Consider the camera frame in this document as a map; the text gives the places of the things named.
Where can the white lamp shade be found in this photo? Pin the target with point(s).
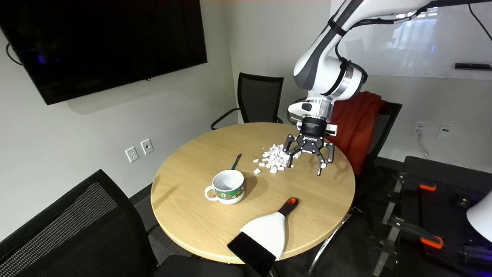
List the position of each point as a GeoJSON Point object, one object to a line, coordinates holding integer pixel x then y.
{"type": "Point", "coordinates": [480, 215]}

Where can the dark blue pen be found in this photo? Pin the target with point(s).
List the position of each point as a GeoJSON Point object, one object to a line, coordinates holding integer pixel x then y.
{"type": "Point", "coordinates": [236, 161]}

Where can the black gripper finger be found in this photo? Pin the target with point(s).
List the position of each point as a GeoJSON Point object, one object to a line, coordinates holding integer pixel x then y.
{"type": "Point", "coordinates": [325, 154]}
{"type": "Point", "coordinates": [291, 146]}

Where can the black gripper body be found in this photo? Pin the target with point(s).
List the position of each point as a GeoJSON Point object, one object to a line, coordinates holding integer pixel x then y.
{"type": "Point", "coordinates": [311, 134]}

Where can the black near office chair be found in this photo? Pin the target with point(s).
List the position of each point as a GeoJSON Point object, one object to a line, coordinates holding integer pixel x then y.
{"type": "Point", "coordinates": [94, 230]}

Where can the white green ceramic mug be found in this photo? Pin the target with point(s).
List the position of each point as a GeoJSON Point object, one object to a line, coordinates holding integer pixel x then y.
{"type": "Point", "coordinates": [228, 187]}

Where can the black mesh office chair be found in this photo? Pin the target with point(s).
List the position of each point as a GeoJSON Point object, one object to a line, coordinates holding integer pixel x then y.
{"type": "Point", "coordinates": [259, 98]}

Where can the round wooden table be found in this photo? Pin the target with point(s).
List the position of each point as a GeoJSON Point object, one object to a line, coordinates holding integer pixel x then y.
{"type": "Point", "coordinates": [205, 227]}

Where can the red cloth on chair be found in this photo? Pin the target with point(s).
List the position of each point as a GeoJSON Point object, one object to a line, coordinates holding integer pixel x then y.
{"type": "Point", "coordinates": [356, 121]}

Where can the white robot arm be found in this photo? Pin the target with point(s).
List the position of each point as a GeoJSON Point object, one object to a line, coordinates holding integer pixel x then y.
{"type": "Point", "coordinates": [431, 55]}

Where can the white wall outlet plate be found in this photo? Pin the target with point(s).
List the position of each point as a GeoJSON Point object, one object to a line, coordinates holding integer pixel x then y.
{"type": "Point", "coordinates": [131, 154]}

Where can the black wall television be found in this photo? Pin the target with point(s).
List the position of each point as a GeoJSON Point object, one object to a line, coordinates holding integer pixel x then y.
{"type": "Point", "coordinates": [71, 47]}

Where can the black chair with red cloth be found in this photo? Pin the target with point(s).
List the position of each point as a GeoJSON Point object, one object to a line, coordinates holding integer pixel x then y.
{"type": "Point", "coordinates": [383, 124]}

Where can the pile of white foam pieces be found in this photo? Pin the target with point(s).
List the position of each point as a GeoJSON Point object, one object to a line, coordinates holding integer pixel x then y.
{"type": "Point", "coordinates": [273, 160]}

